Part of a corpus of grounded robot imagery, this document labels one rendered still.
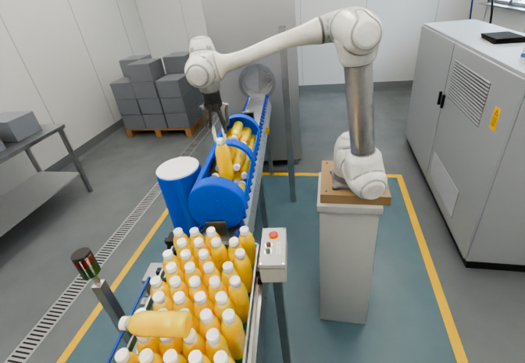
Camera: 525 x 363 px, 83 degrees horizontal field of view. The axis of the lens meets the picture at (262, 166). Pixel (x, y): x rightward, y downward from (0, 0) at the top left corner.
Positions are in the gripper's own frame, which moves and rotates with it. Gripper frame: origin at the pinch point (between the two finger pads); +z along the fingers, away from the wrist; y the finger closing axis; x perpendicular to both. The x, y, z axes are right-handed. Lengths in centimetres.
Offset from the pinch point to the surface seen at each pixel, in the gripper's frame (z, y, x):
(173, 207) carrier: 61, 48, -25
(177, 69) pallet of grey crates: 43, 150, -352
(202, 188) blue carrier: 21.4, 9.4, 12.1
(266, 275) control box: 39, -21, 47
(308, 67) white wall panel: 93, -61, -493
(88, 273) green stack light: 24, 40, 58
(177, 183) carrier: 43, 40, -25
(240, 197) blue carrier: 27.9, -7.3, 11.7
